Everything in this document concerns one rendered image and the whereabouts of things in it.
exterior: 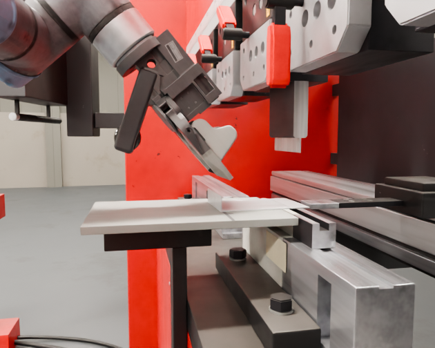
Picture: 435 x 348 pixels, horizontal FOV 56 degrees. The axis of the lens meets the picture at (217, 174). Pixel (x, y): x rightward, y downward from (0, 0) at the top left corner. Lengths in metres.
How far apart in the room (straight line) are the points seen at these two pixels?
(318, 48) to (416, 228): 0.41
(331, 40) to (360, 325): 0.25
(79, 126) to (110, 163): 7.59
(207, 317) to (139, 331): 1.04
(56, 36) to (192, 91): 0.18
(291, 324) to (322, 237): 0.11
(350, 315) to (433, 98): 0.81
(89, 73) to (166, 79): 1.42
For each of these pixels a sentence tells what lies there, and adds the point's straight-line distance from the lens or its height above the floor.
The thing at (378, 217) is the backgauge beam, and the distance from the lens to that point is 0.83.
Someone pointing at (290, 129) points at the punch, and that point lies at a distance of 0.57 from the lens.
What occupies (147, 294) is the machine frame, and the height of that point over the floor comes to 0.55.
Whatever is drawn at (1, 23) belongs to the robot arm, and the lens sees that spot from 0.46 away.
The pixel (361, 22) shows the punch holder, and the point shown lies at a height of 1.20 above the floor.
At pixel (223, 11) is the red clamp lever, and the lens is 0.70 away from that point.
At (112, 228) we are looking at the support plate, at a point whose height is 1.00.
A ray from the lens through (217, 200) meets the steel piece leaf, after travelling 0.57.
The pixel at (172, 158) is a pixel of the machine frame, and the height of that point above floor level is 1.03.
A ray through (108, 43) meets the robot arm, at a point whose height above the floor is 1.22.
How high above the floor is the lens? 1.10
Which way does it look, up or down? 5 degrees down
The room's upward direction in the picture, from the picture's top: straight up
